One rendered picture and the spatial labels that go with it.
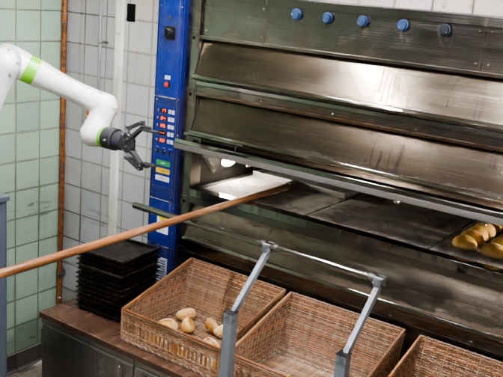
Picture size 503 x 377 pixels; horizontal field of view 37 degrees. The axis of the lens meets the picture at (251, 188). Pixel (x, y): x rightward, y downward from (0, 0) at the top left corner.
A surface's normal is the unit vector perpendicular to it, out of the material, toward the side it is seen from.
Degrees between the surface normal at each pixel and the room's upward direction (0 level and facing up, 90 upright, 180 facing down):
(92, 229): 90
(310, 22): 90
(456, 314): 70
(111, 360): 92
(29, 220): 90
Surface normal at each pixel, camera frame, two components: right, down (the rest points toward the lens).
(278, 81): -0.51, -0.18
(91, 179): -0.57, 0.16
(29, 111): 0.82, 0.21
